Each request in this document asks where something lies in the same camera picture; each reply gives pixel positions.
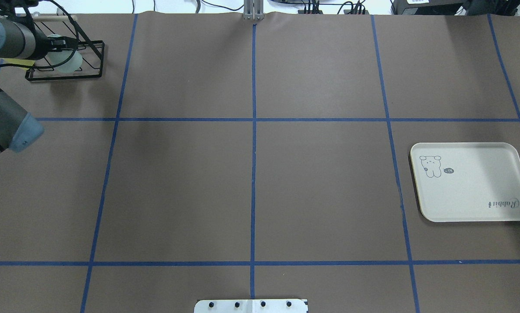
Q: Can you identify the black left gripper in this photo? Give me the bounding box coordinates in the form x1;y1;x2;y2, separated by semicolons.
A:
46;37;67;52

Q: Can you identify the pale green plastic cup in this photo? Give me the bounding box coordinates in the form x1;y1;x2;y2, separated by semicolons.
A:
46;34;83;73

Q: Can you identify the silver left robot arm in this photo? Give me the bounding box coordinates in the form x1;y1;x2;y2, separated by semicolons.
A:
0;13;53;153

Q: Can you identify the yellow plastic cup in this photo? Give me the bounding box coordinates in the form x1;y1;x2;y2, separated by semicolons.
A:
2;59;36;71

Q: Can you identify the cream rabbit serving tray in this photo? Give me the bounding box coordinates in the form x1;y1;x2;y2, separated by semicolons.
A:
410;142;520;223

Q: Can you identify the black wire cup rack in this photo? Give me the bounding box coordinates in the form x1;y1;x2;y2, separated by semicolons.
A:
0;12;105;82

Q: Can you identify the grey metal camera post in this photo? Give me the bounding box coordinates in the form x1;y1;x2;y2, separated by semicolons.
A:
242;0;265;21

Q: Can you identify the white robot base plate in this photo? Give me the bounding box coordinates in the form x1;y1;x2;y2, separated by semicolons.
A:
194;299;309;313

